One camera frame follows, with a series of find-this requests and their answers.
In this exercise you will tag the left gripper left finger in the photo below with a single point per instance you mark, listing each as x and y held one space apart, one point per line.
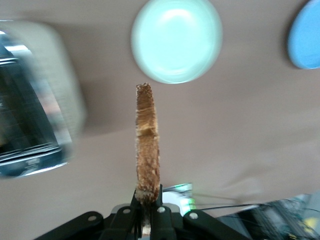
120 225

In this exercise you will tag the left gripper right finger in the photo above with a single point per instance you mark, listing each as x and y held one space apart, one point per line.
162 225

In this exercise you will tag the toasted bread slice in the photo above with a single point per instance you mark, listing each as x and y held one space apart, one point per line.
147 137

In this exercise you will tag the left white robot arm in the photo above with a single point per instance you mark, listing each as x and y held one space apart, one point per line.
175 197

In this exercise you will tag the pale green plate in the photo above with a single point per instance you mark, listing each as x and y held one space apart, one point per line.
175 37

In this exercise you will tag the blue plate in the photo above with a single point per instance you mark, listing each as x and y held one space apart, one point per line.
307 37

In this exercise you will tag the cream chrome toaster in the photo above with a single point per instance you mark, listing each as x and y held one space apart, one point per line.
50 100

